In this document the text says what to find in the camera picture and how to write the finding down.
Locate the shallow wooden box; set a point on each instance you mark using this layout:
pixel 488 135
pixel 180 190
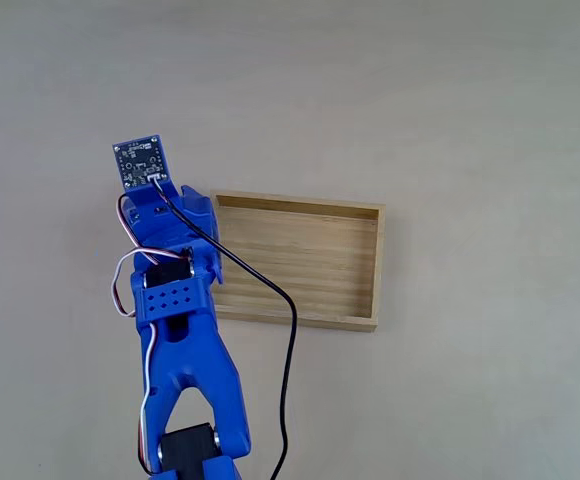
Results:
pixel 310 260

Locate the camera circuit board on mount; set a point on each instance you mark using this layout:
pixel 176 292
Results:
pixel 140 162

